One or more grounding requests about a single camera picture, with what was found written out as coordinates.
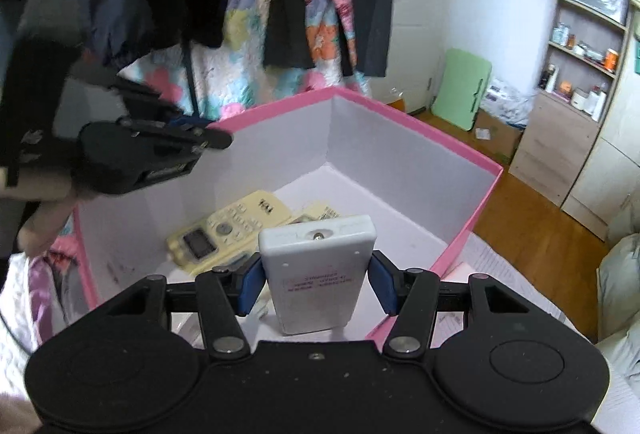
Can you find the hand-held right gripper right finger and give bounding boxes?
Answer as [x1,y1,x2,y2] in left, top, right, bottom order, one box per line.
[369,250,533,361]

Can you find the wooden shelf cabinet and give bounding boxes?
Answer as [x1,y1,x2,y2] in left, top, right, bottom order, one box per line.
[509,0,635,209]

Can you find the beige remote with display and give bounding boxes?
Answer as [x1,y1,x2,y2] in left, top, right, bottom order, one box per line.
[166,190,294,275]

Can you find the plain beige remote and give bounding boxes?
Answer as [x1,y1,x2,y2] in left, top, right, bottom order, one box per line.
[280,201,347,229]

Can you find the green folding table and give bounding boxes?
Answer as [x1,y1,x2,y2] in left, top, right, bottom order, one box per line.
[432,48,494,133]

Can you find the grey puffer jacket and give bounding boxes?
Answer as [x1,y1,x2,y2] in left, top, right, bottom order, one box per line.
[596,201,640,342]

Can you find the white plastic pack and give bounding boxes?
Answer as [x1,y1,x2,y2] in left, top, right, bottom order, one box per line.
[482,76,537,129]

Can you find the cat print tablecloth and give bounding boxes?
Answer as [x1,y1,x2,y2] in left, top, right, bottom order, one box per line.
[350,234,640,434]

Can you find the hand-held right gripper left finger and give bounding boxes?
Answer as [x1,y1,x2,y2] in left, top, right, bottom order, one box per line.
[102,253,267,362]

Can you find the person's left hand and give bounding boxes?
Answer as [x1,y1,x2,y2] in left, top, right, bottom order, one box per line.
[17,184,77,255]

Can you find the pink cardboard box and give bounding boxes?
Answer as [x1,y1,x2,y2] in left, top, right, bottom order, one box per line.
[72,86,504,346]

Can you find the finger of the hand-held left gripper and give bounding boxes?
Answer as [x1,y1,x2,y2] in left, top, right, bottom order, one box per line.
[75,62,213,127]
[116,116,234,155]

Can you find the white bottle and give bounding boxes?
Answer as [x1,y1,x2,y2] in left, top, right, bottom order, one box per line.
[589,88,607,121]

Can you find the light wooden wardrobe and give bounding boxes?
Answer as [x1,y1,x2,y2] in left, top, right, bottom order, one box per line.
[559,0,640,242]

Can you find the white remote with red print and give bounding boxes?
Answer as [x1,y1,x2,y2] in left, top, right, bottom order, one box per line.
[257,215,377,336]

